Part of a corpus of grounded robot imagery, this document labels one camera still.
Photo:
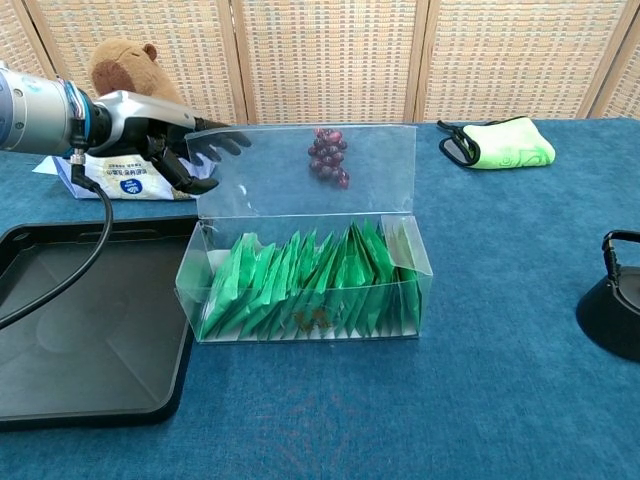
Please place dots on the row of green sachets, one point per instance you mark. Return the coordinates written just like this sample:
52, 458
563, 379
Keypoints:
310, 285

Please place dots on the white wet wipes pack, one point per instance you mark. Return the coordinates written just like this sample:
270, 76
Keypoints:
130, 182

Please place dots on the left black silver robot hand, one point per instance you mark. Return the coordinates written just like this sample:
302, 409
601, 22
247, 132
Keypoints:
145, 115

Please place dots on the folded green cloth black trim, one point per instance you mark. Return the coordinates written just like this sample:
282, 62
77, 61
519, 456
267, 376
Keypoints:
510, 147

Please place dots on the dark red grape bunch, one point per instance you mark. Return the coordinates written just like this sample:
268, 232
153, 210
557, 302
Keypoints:
327, 157

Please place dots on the brown capybara plush toy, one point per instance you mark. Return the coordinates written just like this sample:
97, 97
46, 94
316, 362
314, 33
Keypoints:
135, 70

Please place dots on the clear box of green packets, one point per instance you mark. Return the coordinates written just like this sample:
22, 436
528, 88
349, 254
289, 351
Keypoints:
305, 240

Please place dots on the woven rattan folding screen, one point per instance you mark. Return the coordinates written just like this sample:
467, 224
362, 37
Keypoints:
320, 55

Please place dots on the black square plastic tray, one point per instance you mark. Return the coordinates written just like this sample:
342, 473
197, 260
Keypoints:
85, 320

